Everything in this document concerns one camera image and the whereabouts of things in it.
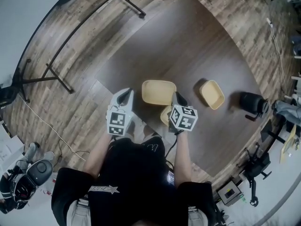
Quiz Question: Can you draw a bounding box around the white whiteboard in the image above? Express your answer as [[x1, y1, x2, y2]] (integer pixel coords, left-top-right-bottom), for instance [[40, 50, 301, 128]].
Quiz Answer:
[[0, 0, 83, 89]]

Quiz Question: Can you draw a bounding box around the small yellow bowl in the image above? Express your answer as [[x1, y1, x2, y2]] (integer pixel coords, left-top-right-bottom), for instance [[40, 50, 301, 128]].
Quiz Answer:
[[160, 105, 174, 127]]

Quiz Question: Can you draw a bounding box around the white floor cable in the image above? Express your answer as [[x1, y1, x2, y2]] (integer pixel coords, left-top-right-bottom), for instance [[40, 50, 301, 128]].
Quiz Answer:
[[17, 94, 87, 162]]

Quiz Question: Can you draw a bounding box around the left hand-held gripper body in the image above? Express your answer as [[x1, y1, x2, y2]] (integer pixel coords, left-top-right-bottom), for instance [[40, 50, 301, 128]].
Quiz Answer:
[[107, 105, 135, 136]]

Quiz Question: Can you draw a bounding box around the black stand with round base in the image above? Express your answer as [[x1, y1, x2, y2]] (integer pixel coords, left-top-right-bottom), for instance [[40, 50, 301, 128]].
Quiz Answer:
[[248, 181, 259, 208]]

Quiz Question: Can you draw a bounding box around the large yellow square bowl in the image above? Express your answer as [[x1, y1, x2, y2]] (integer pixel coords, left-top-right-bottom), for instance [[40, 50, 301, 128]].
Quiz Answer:
[[142, 80, 177, 105]]

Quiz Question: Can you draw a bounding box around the grey box device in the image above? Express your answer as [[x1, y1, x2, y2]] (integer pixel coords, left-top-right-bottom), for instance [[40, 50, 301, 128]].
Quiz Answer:
[[216, 180, 243, 206]]

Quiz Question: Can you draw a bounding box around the person's black T-shirt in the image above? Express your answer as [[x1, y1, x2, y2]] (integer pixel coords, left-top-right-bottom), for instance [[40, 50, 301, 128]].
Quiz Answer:
[[51, 137, 216, 226]]

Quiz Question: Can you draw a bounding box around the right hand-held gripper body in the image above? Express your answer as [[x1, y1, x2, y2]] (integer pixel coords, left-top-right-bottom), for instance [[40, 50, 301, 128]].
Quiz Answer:
[[167, 104, 199, 133]]

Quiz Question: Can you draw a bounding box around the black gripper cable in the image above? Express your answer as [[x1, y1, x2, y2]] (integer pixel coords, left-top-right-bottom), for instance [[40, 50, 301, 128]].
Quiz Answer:
[[164, 132, 181, 166]]

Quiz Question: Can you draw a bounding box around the person's left forearm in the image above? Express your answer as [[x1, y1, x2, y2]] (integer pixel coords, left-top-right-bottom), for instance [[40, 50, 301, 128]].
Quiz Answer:
[[83, 133, 113, 178]]

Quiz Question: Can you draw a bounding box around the white power cable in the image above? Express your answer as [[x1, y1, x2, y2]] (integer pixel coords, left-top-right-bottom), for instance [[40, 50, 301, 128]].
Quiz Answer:
[[270, 27, 287, 89]]

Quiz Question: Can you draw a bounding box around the dark waist-worn device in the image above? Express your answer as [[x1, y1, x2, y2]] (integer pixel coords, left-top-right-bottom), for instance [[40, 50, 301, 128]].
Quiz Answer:
[[166, 170, 175, 186]]

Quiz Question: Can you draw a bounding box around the black thermos jug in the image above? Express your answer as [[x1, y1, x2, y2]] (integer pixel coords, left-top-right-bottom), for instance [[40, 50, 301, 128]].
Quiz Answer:
[[237, 91, 270, 122]]

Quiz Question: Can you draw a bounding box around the black bag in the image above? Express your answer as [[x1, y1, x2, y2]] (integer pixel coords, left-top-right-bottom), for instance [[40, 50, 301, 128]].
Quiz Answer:
[[0, 86, 21, 109]]

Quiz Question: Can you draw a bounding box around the yellow-topped desk with black base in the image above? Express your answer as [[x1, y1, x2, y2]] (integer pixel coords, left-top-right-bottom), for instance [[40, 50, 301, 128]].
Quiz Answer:
[[260, 119, 297, 165]]

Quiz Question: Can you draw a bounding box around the person's right forearm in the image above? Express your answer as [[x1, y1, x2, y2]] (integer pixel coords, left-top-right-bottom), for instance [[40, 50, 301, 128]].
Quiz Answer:
[[173, 131, 190, 189]]

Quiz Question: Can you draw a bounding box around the black whiteboard stand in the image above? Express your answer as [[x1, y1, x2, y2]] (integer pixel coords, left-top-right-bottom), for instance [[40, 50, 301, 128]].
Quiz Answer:
[[11, 0, 146, 103]]

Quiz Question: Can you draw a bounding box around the black office chair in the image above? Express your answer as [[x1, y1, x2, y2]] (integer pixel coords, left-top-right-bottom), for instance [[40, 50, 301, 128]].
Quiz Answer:
[[238, 145, 272, 193]]

